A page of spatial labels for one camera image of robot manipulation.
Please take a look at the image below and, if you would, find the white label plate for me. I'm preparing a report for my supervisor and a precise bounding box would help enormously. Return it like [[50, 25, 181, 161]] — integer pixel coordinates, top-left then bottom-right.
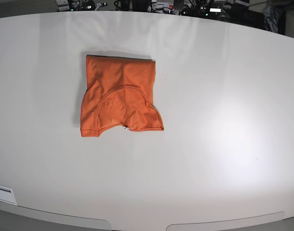
[[0, 185, 17, 205]]

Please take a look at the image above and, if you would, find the black equipment box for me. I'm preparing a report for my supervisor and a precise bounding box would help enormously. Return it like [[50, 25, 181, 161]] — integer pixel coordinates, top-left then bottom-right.
[[230, 7, 286, 34]]

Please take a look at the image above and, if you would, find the white power strip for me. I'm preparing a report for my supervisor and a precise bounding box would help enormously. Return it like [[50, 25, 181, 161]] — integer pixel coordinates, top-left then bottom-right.
[[147, 0, 188, 15]]

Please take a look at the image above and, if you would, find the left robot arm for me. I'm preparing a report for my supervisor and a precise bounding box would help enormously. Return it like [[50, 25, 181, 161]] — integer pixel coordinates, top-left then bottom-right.
[[179, 0, 236, 19]]

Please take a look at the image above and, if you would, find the orange T-shirt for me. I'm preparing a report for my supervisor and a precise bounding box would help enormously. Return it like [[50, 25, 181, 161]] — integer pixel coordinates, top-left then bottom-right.
[[80, 55, 164, 137]]

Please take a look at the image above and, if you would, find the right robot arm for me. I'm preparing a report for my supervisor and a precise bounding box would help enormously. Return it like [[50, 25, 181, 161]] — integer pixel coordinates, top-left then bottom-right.
[[55, 0, 107, 12]]

